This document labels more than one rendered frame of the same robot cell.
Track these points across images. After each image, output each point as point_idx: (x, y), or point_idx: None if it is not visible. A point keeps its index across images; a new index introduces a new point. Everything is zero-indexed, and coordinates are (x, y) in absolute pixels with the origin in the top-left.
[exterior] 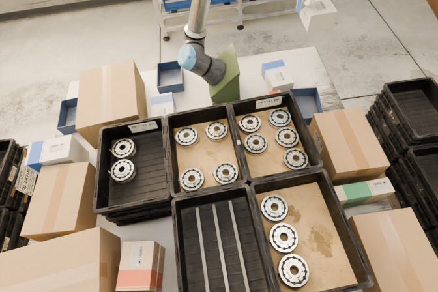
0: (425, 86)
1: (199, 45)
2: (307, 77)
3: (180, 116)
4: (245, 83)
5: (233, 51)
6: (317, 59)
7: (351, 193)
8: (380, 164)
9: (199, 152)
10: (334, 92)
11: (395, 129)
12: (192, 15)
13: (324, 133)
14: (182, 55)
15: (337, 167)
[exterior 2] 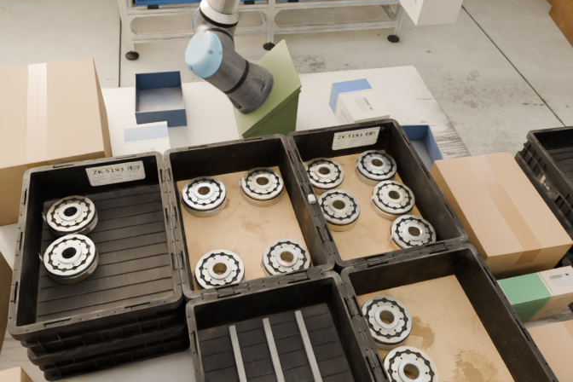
0: None
1: (228, 36)
2: (408, 112)
3: (193, 154)
4: (300, 116)
5: (286, 54)
6: (419, 85)
7: (516, 293)
8: (557, 241)
9: (228, 224)
10: (455, 137)
11: (552, 206)
12: None
13: (456, 192)
14: (195, 49)
15: (487, 246)
